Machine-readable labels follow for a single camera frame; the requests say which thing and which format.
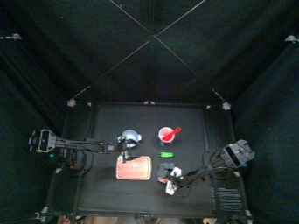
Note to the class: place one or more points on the pink cutting board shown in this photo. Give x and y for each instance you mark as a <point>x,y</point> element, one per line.
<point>134,169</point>

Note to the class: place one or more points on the silver frame centre bracket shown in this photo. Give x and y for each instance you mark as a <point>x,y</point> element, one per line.
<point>148,102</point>

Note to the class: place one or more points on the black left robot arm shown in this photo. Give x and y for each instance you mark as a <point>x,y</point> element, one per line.
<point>70,143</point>

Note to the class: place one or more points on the green toy vegetable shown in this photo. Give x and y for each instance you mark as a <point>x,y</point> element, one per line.
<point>166,155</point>

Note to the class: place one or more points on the small blue toy piece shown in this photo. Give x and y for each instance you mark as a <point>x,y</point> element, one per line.
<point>162,143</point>

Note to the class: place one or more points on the dark grey toy block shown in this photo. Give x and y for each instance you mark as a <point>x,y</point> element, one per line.
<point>166,168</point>

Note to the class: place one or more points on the salmon sushi toy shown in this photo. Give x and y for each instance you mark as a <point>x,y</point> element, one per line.
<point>162,180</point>

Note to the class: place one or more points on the red toy spoon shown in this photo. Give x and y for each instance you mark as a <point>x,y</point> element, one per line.
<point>171,134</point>

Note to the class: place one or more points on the pale blue toy cup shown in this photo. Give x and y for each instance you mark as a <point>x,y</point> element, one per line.
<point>131,135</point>

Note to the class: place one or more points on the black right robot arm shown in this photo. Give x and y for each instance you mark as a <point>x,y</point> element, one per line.
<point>232,154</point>

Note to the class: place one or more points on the red toy cup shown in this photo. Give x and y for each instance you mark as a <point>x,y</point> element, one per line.
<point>166,135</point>

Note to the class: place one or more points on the silver frame corner bracket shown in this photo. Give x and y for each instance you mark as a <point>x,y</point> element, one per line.
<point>71,102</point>
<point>291,38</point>
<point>15,37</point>
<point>226,105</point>

